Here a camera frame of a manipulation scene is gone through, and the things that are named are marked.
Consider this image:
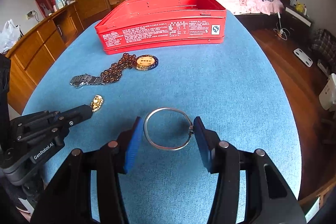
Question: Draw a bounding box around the silver metal wristwatch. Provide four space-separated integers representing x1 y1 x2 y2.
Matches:
70 74 104 88

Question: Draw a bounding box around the yellow plush toy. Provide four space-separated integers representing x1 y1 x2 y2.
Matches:
294 0 306 15

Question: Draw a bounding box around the black bedside table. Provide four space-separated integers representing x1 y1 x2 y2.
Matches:
281 6 313 46

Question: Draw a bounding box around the white plastic bag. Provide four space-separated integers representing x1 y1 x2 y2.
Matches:
0 19 21 53

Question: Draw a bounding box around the thin silver bangle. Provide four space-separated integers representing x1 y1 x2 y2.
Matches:
143 107 194 151

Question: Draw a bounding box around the plaid bag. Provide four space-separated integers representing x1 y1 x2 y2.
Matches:
311 29 335 73

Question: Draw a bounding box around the amber bead necklace with pendant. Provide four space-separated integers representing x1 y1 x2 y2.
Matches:
99 52 160 84

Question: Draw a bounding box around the white electric kettle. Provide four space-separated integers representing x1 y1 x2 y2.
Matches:
55 0 66 10

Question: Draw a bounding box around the red metal tin box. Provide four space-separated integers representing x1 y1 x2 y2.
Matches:
94 0 227 55

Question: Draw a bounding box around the blue table cloth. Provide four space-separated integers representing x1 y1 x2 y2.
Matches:
23 14 301 223

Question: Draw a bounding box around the white bathroom scale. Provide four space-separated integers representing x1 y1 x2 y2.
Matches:
293 48 313 68

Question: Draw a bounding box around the red picture frame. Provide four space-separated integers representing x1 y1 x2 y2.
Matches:
35 0 55 18

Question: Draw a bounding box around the white appliance on floor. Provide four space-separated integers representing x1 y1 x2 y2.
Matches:
318 73 336 110

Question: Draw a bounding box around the wooden sideboard cabinet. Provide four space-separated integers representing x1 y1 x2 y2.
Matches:
6 1 84 114

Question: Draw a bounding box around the white charging cable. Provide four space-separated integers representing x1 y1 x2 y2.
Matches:
273 11 291 42

